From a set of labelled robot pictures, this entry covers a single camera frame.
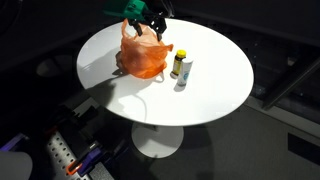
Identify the grey perforated metal plate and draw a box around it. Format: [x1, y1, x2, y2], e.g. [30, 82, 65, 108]
[44, 130, 91, 180]

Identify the purple clamp with orange handle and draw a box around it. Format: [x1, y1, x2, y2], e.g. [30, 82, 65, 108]
[65, 146, 103, 177]

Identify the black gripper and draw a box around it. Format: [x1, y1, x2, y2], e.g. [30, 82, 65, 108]
[128, 10, 168, 42]

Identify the brown bottle with yellow cap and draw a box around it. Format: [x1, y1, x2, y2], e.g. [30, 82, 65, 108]
[171, 49, 187, 77]

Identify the purple bar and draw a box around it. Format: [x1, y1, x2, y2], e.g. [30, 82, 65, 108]
[0, 133, 29, 153]

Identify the orange plastic bag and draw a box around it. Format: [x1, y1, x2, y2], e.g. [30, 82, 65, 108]
[115, 18, 174, 80]

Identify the white round table base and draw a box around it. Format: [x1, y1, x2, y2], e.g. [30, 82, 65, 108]
[130, 121, 185, 159]

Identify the black diagonal beam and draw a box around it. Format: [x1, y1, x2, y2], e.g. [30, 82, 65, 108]
[261, 56, 320, 111]

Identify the white tube with blue print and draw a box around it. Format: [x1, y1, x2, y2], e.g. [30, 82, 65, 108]
[176, 58, 195, 87]

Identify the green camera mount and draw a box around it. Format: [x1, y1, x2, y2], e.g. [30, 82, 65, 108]
[103, 0, 149, 23]

